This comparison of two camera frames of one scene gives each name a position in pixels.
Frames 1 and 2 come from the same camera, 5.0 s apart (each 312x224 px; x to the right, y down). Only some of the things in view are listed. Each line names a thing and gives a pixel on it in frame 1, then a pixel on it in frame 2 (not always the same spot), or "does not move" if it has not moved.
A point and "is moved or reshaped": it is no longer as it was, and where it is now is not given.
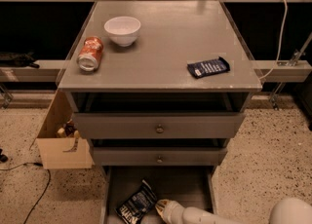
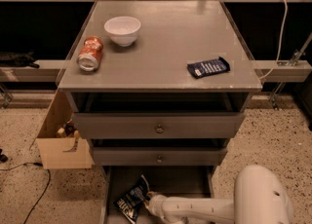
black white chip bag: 132,209 is moved or reshaped
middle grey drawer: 160,156 does not move
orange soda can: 90,54 does not move
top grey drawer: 159,125 does not move
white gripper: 173,211 to 158,204
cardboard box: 61,153 does not move
